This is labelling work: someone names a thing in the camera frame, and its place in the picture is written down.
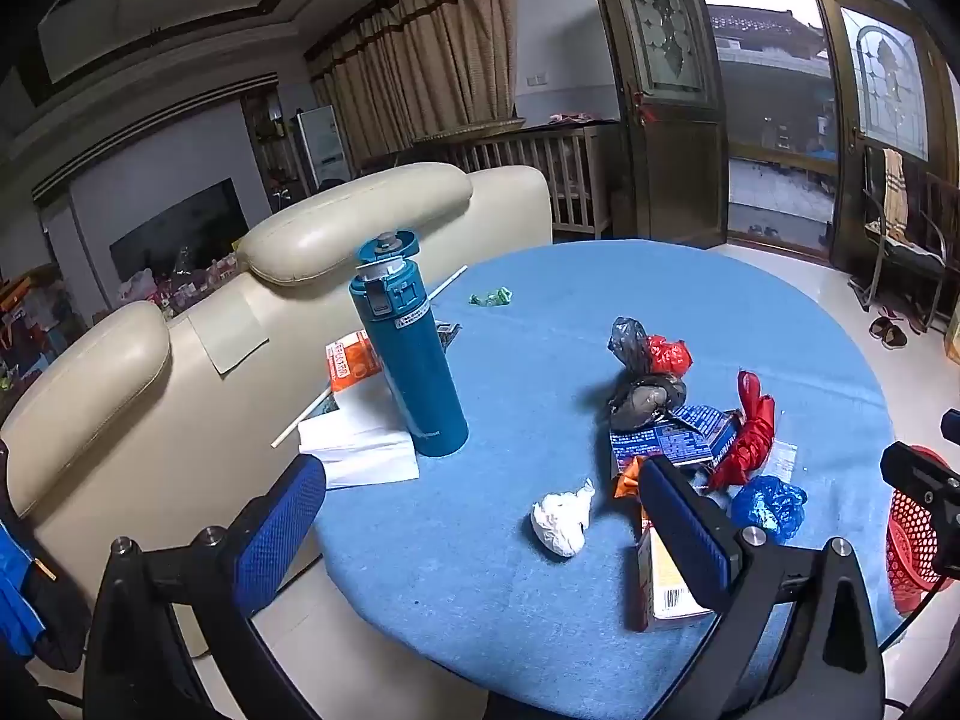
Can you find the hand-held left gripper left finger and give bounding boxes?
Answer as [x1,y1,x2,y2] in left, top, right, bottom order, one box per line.
[82,454,327,720]

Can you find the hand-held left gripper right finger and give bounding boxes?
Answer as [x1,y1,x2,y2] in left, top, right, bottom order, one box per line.
[637,456,886,720]

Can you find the orange carton with barcode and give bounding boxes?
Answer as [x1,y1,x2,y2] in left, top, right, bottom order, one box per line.
[637,502,721,632]

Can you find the orange snack wrapper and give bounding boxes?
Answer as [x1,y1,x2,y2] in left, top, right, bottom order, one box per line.
[611,456,646,500]

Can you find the red mesh plastic basket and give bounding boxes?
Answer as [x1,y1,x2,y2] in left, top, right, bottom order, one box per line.
[885,446,957,616]

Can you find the blue plastic bag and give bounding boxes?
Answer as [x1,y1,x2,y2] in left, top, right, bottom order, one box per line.
[731,475,809,545]

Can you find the small blue cardboard box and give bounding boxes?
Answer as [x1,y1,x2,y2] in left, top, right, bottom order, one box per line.
[671,405,743,466]

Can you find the long red plastic bag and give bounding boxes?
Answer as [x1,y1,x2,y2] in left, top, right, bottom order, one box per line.
[709,370,776,492]

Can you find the clear plastic wrapper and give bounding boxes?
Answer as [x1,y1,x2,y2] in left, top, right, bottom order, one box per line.
[765,439,800,485]

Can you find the white tissue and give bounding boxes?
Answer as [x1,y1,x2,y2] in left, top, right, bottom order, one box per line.
[531,478,596,558]

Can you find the grey plastic bag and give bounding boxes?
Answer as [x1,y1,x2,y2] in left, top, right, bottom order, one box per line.
[634,375,688,422]

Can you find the small black plastic bag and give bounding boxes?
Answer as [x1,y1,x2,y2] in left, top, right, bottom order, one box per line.
[607,373,652,432]

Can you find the small red plastic bag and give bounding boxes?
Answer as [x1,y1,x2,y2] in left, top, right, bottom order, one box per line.
[645,335,692,377]

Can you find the large black plastic bag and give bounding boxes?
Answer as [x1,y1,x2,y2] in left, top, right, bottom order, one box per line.
[607,317,650,376]

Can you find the thin white stick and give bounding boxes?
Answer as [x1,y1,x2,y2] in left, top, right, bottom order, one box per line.
[271,265,467,448]

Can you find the white paper stack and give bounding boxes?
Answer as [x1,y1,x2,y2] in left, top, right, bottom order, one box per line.
[298,371,419,488]

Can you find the cream leather sofa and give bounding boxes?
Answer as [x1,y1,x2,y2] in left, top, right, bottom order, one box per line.
[0,163,553,661]

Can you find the metal chair with cushion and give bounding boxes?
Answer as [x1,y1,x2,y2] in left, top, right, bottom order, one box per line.
[855,146,950,314]

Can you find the orange and white box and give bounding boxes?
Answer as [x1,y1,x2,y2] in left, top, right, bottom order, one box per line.
[325,334,376,393]

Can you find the dark metal chair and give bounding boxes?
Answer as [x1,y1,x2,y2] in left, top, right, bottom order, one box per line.
[919,172,960,332]

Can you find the beige patch on sofa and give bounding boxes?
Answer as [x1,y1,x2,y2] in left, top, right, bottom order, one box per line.
[187,289,270,374]

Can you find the teal thermos bottle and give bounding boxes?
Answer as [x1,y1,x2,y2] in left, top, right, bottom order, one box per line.
[349,229,470,458]

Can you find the striped beige towel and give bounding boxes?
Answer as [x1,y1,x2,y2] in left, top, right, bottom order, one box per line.
[881,148,909,242]

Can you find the blue and black jacket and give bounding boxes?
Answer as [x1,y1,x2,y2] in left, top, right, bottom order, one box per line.
[0,442,92,673]

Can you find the black television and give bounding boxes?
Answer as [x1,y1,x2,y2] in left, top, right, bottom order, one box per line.
[110,178,249,283]

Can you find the wooden crib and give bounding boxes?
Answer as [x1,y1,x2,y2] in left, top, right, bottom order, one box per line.
[416,120,623,241]

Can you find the open wooden glass door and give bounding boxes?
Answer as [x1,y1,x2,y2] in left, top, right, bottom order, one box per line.
[585,0,728,250]

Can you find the white standing air conditioner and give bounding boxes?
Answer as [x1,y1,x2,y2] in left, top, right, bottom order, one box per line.
[292,106,350,192]

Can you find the dark display cabinet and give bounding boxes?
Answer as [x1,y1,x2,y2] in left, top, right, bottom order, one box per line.
[244,86,302,203]

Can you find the beige curtain with red stripe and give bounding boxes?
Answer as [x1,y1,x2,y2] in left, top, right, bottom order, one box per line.
[307,0,520,166]

